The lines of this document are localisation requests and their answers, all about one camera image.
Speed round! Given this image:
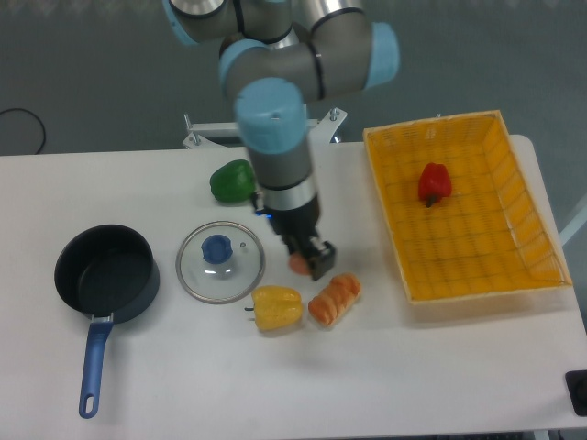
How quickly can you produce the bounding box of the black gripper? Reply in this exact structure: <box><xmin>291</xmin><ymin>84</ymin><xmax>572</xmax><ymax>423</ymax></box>
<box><xmin>250</xmin><ymin>192</ymin><xmax>336</xmax><ymax>281</ymax></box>

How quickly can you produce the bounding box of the brown egg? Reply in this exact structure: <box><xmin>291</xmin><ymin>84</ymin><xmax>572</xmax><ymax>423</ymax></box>
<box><xmin>288</xmin><ymin>253</ymin><xmax>311</xmax><ymax>276</ymax></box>

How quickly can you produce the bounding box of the dark pot blue handle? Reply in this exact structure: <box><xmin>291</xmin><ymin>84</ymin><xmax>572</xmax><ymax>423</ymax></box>
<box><xmin>54</xmin><ymin>225</ymin><xmax>160</xmax><ymax>419</ymax></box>

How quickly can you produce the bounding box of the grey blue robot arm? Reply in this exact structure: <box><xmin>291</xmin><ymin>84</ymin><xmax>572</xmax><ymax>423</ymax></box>
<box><xmin>163</xmin><ymin>1</ymin><xmax>400</xmax><ymax>279</ymax></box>

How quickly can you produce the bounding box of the orange bread roll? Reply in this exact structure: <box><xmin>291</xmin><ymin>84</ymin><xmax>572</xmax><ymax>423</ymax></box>
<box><xmin>307</xmin><ymin>272</ymin><xmax>361</xmax><ymax>327</ymax></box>

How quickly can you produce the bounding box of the yellow bell pepper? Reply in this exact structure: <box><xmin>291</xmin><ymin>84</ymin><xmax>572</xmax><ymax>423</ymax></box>
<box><xmin>247</xmin><ymin>285</ymin><xmax>304</xmax><ymax>332</ymax></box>

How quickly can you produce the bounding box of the glass lid blue knob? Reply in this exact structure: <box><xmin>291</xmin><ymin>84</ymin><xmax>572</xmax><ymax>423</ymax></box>
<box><xmin>175</xmin><ymin>221</ymin><xmax>266</xmax><ymax>304</ymax></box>

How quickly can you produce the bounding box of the green bell pepper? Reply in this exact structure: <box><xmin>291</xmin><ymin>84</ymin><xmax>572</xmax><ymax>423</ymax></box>
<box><xmin>209</xmin><ymin>159</ymin><xmax>256</xmax><ymax>204</ymax></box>

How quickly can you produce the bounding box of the red bell pepper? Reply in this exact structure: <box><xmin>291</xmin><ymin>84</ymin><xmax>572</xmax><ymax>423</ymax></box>
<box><xmin>418</xmin><ymin>162</ymin><xmax>452</xmax><ymax>208</ymax></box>

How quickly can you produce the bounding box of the yellow plastic basket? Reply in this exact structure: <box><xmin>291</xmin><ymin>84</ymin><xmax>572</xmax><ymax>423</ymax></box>
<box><xmin>363</xmin><ymin>110</ymin><xmax>572</xmax><ymax>303</ymax></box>

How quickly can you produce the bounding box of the black device at table edge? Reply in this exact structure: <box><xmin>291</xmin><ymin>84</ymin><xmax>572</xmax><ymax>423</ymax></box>
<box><xmin>565</xmin><ymin>370</ymin><xmax>587</xmax><ymax>417</ymax></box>

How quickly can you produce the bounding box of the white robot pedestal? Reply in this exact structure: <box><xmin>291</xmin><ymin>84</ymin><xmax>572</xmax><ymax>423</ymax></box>
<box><xmin>183</xmin><ymin>22</ymin><xmax>349</xmax><ymax>150</ymax></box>

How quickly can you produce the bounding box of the black cable on floor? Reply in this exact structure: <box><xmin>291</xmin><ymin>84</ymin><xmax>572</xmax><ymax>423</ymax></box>
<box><xmin>0</xmin><ymin>107</ymin><xmax>47</xmax><ymax>156</ymax></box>

